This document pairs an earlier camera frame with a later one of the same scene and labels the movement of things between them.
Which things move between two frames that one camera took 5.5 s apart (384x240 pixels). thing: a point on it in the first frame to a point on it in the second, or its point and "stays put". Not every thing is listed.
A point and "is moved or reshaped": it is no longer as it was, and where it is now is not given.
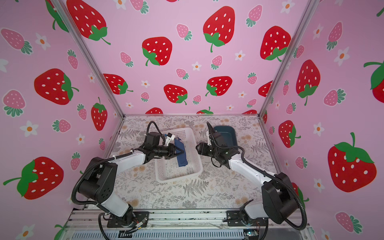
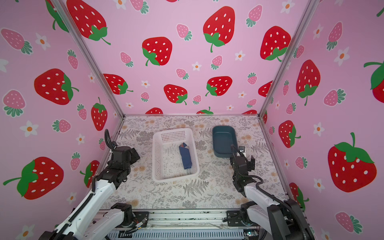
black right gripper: (202, 149) to (251, 166)
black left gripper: (171, 149) to (133, 159)
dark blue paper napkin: (182, 159) is moved or reshaped
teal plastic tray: (225, 135) stays put
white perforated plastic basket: (167, 169) stays put
